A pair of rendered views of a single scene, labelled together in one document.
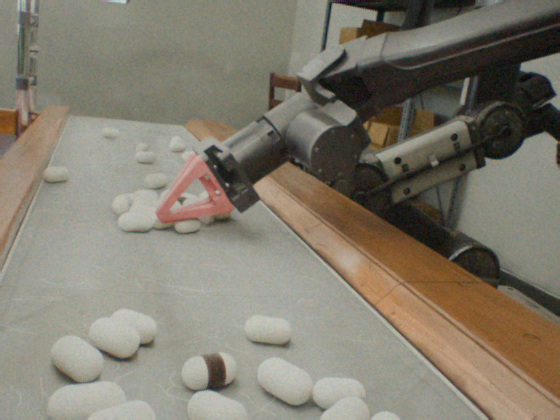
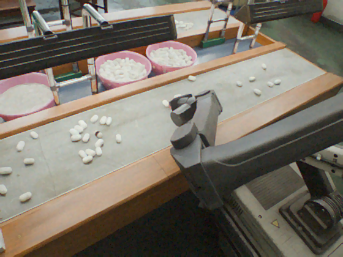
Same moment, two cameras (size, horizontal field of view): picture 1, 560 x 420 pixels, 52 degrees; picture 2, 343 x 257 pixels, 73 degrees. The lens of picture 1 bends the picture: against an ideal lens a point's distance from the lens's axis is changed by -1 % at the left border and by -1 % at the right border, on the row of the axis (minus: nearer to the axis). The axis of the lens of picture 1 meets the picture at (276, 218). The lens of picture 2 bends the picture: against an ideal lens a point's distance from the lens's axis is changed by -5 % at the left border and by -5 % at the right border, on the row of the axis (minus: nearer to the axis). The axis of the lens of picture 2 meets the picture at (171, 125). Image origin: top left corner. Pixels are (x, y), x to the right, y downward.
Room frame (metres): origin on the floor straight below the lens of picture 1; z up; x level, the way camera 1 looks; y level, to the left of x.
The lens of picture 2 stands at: (0.31, -0.57, 1.41)
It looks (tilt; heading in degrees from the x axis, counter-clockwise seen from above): 45 degrees down; 67
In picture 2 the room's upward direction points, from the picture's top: 10 degrees clockwise
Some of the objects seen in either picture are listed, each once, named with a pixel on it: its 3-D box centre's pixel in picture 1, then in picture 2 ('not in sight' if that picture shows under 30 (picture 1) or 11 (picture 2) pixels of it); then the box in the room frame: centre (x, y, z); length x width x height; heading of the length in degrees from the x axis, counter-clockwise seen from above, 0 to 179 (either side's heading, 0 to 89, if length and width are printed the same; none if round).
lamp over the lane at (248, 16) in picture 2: not in sight; (286, 7); (1.20, 0.38, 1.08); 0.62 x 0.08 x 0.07; 19
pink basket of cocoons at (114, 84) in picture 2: not in sight; (122, 73); (0.45, 0.42, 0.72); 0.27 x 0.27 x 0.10
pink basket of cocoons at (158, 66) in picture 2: not in sight; (170, 60); (0.71, 0.51, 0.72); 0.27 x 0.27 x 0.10
